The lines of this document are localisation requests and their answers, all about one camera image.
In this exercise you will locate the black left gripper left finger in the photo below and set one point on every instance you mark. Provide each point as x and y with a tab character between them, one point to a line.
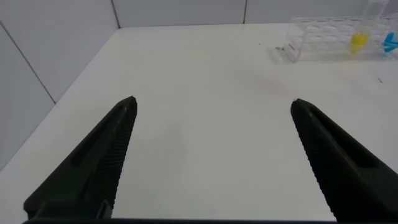
93	161

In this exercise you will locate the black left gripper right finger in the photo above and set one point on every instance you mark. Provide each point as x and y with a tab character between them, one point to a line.
342	161

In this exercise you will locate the blue pigment test tube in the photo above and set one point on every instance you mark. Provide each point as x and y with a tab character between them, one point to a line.
391	43

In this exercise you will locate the yellow pigment test tube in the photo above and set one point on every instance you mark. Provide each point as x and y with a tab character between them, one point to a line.
359	42

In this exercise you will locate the clear plastic test tube rack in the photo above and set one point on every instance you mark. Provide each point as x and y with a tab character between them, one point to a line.
320	40

